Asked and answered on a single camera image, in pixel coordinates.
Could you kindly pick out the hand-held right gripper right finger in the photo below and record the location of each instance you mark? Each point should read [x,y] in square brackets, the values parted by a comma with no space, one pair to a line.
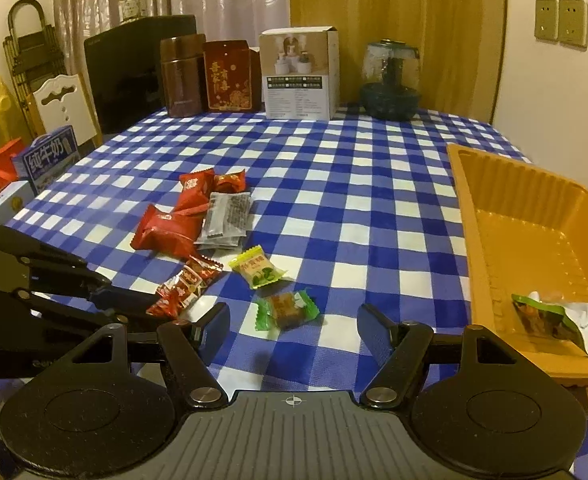
[371,322]

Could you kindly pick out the clear grey snack packet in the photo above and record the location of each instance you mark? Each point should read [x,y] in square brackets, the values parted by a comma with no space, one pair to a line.
[213,245]
[228,212]

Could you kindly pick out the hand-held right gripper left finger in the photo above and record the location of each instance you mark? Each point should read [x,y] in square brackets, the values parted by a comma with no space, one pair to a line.
[214,327]

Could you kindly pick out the dark green glass jar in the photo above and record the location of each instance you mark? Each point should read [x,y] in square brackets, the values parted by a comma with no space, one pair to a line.
[391,85]

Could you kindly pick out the green wrapped brown candy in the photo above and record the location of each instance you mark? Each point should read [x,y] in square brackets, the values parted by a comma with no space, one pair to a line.
[286,307]

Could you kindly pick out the white flat box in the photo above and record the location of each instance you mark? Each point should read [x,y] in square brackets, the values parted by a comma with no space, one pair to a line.
[1,205]

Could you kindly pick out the black monitor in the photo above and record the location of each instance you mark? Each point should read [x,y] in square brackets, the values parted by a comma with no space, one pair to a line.
[123,80]

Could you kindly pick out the large red snack packet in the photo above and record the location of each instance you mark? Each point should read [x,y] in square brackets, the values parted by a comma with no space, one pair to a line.
[166,232]

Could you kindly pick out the yellow curtain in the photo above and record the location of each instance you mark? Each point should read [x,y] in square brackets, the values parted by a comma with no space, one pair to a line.
[399,10]

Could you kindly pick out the small red jagged packet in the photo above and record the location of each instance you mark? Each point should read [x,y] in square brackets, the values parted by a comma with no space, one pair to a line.
[204,267]
[166,305]
[183,285]

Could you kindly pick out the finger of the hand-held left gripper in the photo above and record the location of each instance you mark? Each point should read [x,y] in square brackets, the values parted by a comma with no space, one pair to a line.
[118,294]
[73,309]

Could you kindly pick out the blue milk carton box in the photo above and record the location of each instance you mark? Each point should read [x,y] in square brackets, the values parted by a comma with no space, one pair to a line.
[46,160]

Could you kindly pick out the white cardboard product box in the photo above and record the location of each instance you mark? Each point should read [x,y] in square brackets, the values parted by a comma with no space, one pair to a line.
[299,80]

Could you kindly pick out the blue white checked tablecloth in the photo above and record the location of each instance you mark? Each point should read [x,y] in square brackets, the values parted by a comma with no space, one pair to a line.
[354,195]

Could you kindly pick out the brown tin canister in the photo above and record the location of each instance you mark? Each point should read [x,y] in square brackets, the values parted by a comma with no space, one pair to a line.
[182,77]

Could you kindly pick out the opened green snack packet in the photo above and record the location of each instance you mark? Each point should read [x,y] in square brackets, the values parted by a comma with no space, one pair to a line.
[549,322]

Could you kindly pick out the beige wall socket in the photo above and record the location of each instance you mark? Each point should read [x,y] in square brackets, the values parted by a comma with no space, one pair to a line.
[546,19]
[573,22]

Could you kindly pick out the small red wrapped candy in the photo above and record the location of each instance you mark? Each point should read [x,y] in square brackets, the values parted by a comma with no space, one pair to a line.
[229,182]

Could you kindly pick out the folded metal rack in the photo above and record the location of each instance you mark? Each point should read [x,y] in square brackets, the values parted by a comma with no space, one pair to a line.
[31,55]

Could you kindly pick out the small glass jar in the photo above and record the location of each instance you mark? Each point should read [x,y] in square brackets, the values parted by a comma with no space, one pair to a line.
[132,6]

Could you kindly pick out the white chair back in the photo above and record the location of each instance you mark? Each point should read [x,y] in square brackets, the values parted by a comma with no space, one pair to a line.
[61,105]

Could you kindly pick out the red gold printed box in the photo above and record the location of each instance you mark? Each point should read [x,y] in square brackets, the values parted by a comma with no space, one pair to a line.
[228,77]

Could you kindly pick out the yellow green snack packet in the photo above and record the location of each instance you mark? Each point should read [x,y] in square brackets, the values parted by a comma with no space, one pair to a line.
[256,266]

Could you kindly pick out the orange plastic tray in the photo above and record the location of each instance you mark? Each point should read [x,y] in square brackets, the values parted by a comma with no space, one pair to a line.
[524,230]

